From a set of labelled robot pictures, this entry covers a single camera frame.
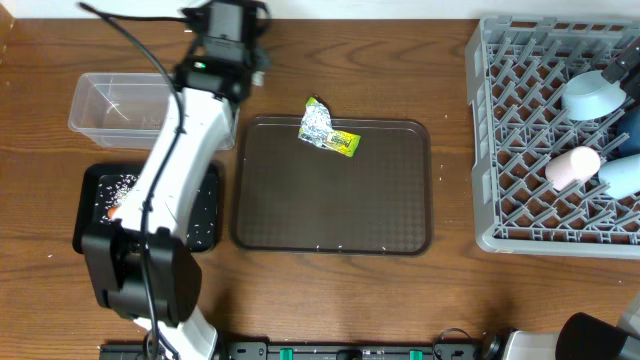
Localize light blue bowl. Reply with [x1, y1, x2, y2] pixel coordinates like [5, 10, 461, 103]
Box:
[561, 70, 626, 121]

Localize light blue cup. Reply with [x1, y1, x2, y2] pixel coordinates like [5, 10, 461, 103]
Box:
[598, 154, 640, 200]

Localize white pink cup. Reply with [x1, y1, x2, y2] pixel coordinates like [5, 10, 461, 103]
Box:
[545, 146, 601, 191]

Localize foil wrapper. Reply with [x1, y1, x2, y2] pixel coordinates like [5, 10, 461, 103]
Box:
[298, 97, 333, 149]

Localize yellow green snack packet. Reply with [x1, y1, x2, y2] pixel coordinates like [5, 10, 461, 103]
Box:
[323, 130, 361, 157]

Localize orange carrot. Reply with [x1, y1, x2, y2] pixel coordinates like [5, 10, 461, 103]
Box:
[107, 206, 118, 219]

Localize dark blue plate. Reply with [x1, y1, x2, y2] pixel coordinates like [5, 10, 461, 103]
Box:
[617, 107, 640, 157]

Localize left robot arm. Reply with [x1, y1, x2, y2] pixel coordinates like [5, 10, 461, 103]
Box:
[78, 36, 266, 359]

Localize grey dishwasher rack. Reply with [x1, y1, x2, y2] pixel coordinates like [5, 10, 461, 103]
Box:
[465, 15, 639, 259]

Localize clear plastic bin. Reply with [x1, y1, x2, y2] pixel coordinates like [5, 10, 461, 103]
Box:
[67, 72, 239, 152]

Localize brown serving tray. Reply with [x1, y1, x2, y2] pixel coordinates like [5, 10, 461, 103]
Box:
[230, 116, 434, 256]

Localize pile of white rice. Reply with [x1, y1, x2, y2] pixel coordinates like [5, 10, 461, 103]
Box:
[92, 173, 218, 252]

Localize black plastic tray bin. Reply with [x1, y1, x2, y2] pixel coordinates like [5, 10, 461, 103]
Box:
[72, 163, 220, 254]

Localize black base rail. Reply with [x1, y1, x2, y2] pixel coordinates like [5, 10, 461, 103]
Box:
[98, 340, 486, 360]

